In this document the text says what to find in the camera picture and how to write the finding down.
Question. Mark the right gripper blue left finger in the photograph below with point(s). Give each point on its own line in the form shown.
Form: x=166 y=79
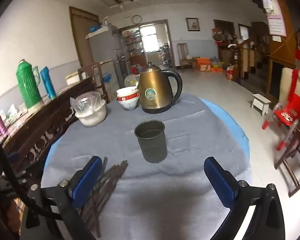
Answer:
x=85 y=181

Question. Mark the dark wooden chair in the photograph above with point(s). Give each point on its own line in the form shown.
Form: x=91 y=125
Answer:
x=291 y=162

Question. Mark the dark carved wooden sideboard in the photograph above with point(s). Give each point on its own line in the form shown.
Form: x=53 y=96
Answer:
x=38 y=132

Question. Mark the grey refrigerator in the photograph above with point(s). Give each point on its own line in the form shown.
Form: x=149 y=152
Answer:
x=109 y=51

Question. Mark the small white fan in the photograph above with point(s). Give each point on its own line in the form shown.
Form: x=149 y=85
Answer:
x=132 y=80

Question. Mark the brown wooden door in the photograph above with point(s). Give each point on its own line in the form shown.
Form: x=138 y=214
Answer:
x=81 y=22

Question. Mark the grey table cloth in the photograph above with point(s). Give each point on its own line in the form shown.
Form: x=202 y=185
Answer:
x=164 y=192

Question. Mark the wooden chair by wall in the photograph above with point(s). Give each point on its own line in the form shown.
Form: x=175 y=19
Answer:
x=184 y=56

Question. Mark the orange cardboard box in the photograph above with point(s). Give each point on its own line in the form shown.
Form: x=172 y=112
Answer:
x=203 y=64

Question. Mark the pink wall calendar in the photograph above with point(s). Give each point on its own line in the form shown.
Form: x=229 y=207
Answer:
x=275 y=19

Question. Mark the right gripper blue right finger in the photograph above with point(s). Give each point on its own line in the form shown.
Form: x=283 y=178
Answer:
x=222 y=181

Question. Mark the framed wall picture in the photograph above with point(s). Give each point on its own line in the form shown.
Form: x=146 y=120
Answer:
x=192 y=24

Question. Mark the red child chair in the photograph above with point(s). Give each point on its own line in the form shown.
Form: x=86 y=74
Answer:
x=287 y=110

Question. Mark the green thermos flask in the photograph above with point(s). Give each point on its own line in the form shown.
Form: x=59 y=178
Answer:
x=28 y=81

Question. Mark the white small stool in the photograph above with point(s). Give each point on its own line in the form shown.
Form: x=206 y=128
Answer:
x=261 y=103

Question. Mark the stacked red white bowls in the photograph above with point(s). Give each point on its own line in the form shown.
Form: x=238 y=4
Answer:
x=128 y=97

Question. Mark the bronze electric kettle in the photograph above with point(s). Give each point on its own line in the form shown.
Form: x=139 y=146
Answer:
x=155 y=89

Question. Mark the blue thermos flask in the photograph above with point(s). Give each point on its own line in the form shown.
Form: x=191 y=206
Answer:
x=46 y=79

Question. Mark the wooden stair railing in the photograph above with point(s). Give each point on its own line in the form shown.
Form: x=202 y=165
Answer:
x=244 y=54

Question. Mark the round wall clock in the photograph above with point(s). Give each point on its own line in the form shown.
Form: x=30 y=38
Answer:
x=136 y=19

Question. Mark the grey metal utensil holder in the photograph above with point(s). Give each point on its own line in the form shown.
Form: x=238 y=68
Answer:
x=152 y=140

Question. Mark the purple bottle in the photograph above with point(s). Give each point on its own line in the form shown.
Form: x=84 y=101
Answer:
x=0 y=121

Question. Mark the white pot with plastic bag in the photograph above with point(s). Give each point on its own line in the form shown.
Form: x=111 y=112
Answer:
x=90 y=108

